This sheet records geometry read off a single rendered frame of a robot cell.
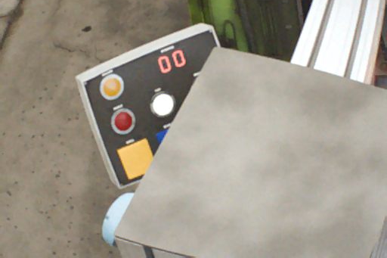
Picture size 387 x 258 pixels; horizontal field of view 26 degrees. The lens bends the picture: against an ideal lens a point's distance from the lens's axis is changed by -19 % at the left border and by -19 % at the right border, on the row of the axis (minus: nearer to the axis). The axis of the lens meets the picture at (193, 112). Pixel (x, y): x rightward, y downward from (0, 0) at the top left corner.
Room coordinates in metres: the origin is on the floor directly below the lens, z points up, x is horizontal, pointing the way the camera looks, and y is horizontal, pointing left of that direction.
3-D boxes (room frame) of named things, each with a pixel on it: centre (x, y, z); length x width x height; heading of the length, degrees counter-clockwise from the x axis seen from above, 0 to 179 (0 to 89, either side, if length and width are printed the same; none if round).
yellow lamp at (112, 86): (1.61, 0.17, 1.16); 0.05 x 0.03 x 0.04; 84
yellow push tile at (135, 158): (1.53, 0.14, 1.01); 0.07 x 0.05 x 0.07; 109
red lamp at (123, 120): (1.57, 0.16, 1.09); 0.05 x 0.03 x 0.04; 84
